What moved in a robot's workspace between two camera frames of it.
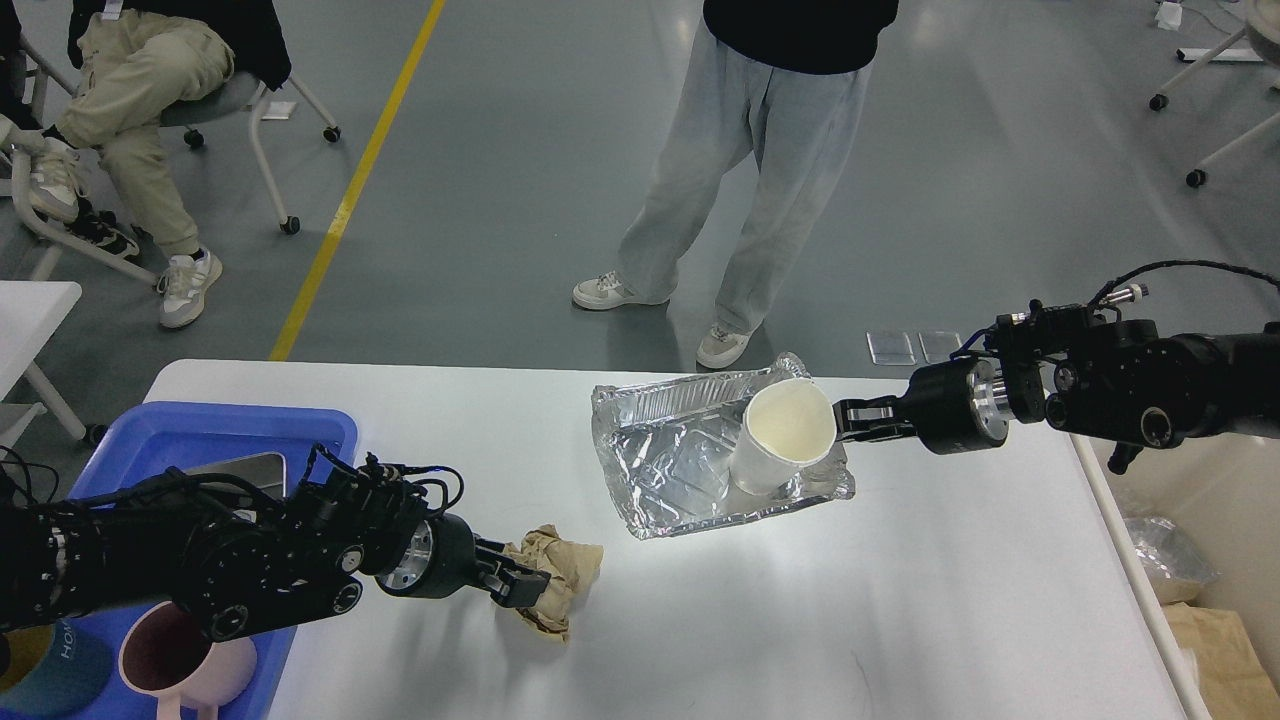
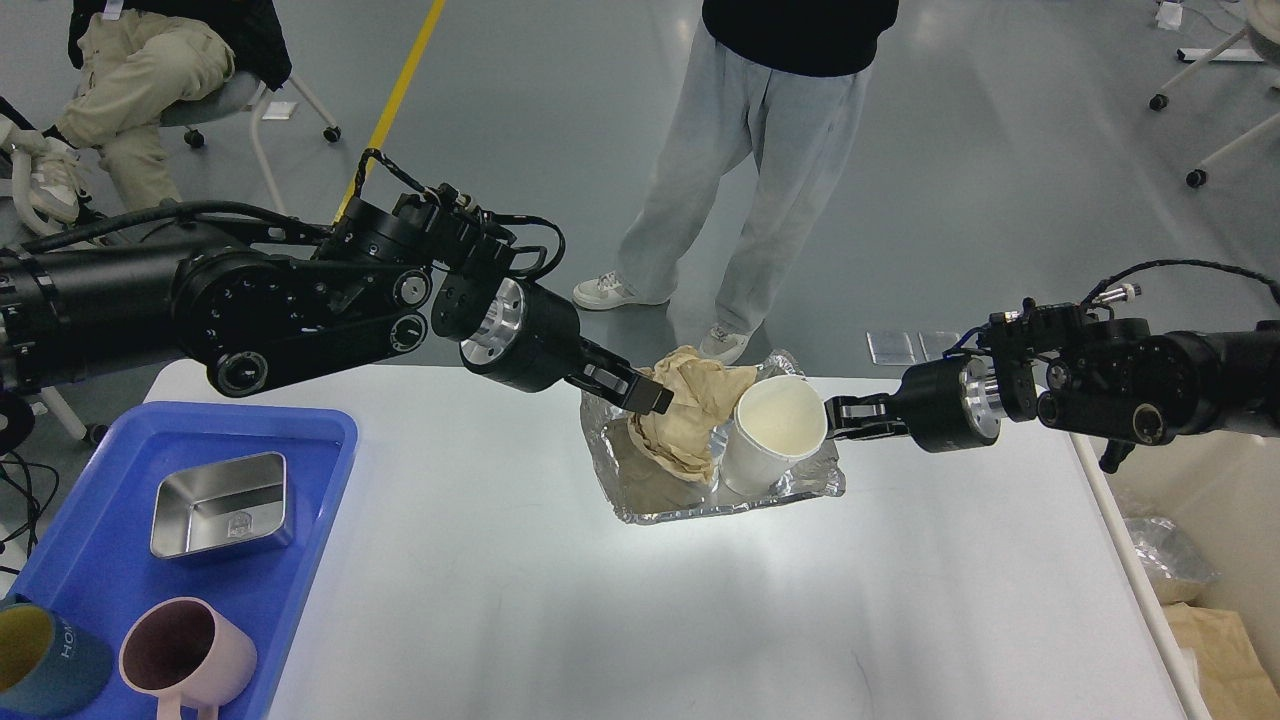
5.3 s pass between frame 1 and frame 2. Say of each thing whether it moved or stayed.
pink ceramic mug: stayed
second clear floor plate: stayed
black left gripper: moved
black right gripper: stayed
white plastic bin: stayed
